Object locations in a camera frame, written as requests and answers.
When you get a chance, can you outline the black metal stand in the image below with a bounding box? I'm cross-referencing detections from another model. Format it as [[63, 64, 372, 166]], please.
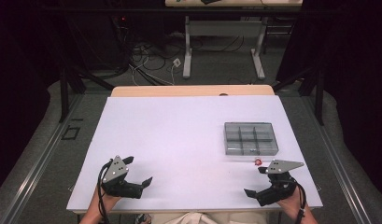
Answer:
[[58, 63, 116, 124], [272, 64, 325, 126]]

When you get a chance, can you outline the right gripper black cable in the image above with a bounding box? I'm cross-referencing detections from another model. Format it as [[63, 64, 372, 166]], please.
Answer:
[[294, 182, 307, 224]]

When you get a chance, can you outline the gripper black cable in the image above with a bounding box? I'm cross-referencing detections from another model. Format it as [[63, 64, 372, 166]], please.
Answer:
[[96, 159, 114, 224], [294, 182, 307, 224]]

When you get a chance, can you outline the light wooden table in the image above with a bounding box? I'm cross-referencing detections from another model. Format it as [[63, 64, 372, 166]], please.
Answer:
[[110, 84, 276, 98]]

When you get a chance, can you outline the person's right hand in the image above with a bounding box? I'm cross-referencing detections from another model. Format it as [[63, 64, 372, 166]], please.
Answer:
[[276, 186, 305, 218]]

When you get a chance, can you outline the white-legged desk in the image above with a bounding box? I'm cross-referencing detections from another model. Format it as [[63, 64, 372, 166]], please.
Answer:
[[164, 0, 304, 80]]

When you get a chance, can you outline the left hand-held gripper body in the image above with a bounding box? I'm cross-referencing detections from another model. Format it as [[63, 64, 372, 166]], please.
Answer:
[[99, 155, 145, 200]]

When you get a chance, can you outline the tangle of floor cables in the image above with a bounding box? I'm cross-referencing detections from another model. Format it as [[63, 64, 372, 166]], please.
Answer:
[[110, 15, 188, 87]]

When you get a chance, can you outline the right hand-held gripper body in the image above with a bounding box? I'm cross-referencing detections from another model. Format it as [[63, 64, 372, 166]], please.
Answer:
[[256, 159, 304, 207]]

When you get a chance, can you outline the dark curtain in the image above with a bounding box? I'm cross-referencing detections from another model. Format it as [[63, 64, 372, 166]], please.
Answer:
[[0, 0, 64, 199], [276, 0, 382, 202]]

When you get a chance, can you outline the clear plastic compartment box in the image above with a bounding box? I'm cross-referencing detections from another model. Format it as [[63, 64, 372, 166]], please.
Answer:
[[223, 121, 279, 157]]

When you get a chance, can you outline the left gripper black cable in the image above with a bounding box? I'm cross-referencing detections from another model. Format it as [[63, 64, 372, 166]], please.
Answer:
[[96, 159, 114, 224]]

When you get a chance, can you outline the person's left hand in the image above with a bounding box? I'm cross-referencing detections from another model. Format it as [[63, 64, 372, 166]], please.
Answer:
[[91, 186, 121, 214]]

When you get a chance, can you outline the power strip with red light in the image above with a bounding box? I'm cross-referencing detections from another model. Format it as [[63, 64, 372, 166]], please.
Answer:
[[112, 15, 131, 40]]

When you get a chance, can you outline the aluminium floor rail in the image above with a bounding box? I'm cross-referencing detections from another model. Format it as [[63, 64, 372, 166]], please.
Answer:
[[304, 96, 373, 224], [0, 92, 84, 224]]

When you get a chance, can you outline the white table cover sheet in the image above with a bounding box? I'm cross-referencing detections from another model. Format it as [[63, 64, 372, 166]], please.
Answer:
[[66, 95, 324, 213]]

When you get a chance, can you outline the person's beige clothing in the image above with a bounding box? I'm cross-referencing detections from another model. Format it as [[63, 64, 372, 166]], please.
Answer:
[[149, 211, 269, 224]]

